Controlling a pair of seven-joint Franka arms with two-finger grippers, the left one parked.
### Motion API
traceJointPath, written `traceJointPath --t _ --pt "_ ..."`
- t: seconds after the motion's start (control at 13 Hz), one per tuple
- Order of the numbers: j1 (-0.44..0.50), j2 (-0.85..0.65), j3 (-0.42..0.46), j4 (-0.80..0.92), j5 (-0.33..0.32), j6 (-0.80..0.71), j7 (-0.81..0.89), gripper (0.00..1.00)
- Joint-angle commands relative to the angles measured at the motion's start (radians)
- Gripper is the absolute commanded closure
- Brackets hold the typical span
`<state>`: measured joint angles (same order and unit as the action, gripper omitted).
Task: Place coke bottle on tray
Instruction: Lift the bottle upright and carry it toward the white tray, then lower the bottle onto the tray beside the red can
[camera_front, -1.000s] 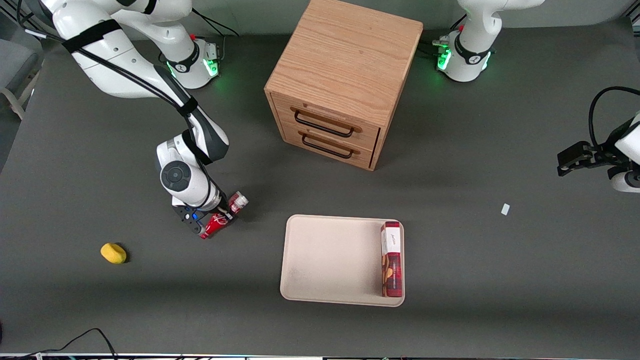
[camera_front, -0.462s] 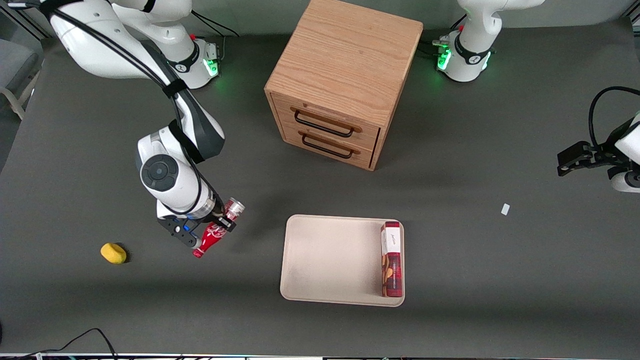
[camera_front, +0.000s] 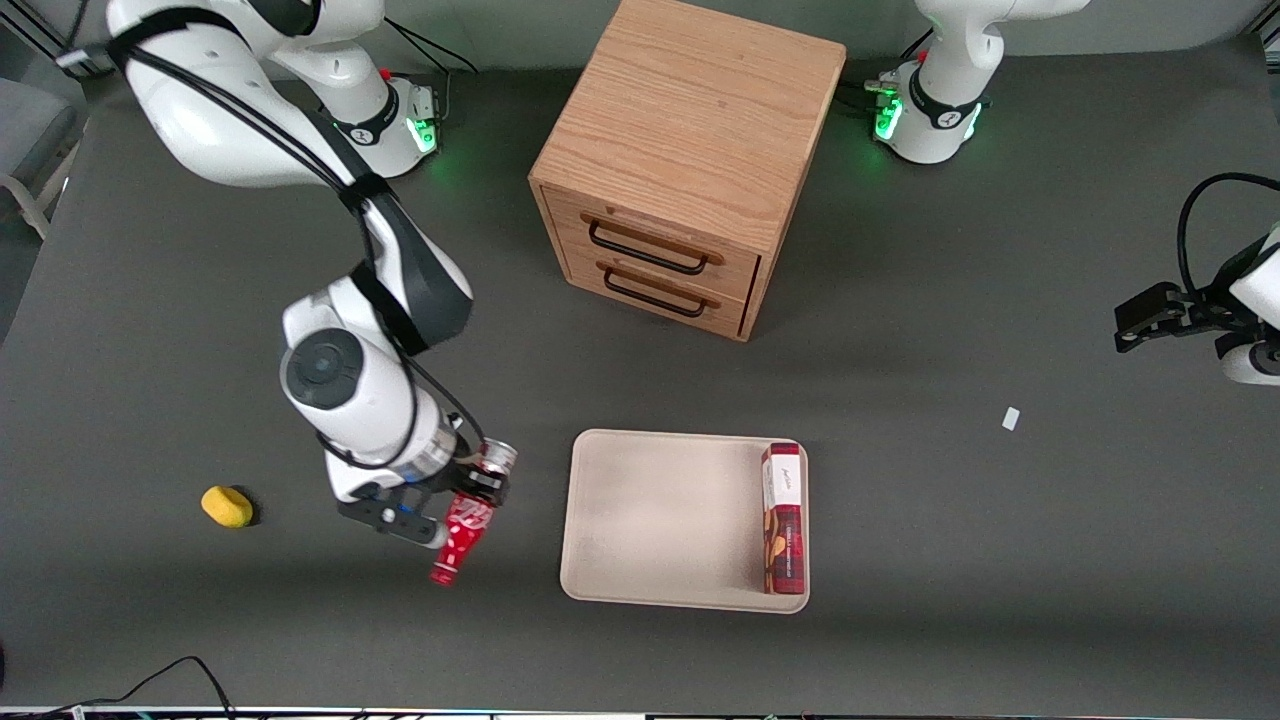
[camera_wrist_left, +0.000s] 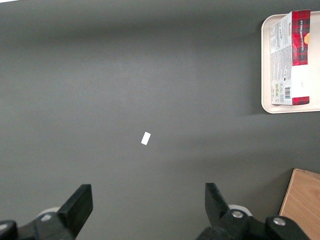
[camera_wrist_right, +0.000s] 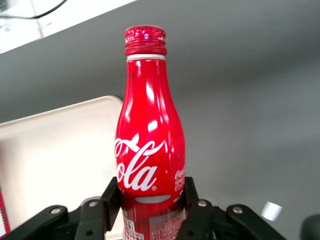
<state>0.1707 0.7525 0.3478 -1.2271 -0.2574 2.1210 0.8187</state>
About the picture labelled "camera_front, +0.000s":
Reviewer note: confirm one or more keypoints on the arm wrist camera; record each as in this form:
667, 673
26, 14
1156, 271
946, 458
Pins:
395, 518
1252, 362

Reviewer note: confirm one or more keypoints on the red snack box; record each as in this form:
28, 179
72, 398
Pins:
785, 530

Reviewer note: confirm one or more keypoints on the red coke bottle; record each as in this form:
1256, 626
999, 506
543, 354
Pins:
460, 540

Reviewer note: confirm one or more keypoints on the small white paper tag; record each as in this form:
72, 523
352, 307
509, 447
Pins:
1011, 419

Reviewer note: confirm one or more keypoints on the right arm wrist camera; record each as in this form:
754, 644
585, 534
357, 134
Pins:
395, 518

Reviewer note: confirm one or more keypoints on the yellow lemon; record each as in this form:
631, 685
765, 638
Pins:
227, 507

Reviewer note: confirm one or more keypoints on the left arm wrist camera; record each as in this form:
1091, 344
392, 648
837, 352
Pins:
1252, 362

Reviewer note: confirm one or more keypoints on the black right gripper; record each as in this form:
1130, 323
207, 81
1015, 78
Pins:
478, 479

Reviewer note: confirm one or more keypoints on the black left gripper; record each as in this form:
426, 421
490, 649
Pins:
1196, 309

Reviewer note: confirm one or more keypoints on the beige plastic tray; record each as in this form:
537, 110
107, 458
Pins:
660, 520

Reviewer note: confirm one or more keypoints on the wooden drawer cabinet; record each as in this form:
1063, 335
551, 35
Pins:
690, 100

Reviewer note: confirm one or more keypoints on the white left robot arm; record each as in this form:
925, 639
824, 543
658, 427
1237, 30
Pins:
945, 100

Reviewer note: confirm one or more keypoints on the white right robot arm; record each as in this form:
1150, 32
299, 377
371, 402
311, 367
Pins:
350, 390

